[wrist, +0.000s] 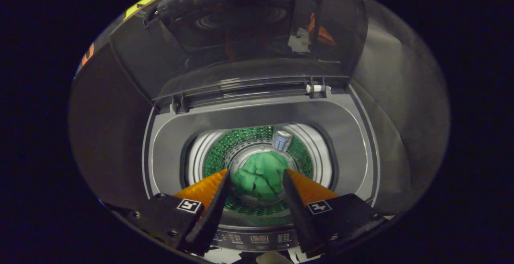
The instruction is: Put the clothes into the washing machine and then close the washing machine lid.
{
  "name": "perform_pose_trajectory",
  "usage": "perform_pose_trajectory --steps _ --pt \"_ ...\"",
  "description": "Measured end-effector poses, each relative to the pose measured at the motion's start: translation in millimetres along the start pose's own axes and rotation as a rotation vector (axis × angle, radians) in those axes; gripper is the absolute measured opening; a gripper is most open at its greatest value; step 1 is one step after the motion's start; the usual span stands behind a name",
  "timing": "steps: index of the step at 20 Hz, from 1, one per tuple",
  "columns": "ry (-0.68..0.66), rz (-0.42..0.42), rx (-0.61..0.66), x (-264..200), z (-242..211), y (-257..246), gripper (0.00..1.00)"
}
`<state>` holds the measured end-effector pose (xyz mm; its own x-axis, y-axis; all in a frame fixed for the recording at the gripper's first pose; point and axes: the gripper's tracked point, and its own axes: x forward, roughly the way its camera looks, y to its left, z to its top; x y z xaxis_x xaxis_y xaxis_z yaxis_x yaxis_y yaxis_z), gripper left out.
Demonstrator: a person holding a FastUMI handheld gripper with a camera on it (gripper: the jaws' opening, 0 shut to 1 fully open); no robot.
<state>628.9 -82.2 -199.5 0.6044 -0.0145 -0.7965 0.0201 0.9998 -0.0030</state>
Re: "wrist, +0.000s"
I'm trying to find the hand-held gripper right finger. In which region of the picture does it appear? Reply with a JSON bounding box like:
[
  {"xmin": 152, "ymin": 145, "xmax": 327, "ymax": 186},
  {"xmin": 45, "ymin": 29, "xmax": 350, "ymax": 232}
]
[{"xmin": 282, "ymin": 169, "xmax": 388, "ymax": 258}]

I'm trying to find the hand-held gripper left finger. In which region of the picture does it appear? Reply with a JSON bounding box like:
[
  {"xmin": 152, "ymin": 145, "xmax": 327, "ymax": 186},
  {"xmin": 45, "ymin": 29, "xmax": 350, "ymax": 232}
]
[{"xmin": 120, "ymin": 169, "xmax": 231, "ymax": 256}]

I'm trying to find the green polo shirt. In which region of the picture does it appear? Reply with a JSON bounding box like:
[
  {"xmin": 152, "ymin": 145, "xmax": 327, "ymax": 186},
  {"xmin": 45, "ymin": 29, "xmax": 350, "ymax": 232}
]
[{"xmin": 231, "ymin": 152, "xmax": 290, "ymax": 202}]

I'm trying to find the grey washing machine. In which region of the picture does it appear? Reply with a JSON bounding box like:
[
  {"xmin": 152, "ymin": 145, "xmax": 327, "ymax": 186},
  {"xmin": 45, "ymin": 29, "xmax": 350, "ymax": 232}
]
[{"xmin": 143, "ymin": 85, "xmax": 380, "ymax": 252}]

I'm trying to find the dark washing machine lid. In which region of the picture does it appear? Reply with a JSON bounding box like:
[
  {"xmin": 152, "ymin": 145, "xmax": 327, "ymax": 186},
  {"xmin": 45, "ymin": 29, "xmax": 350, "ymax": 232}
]
[{"xmin": 109, "ymin": 0, "xmax": 368, "ymax": 114}]

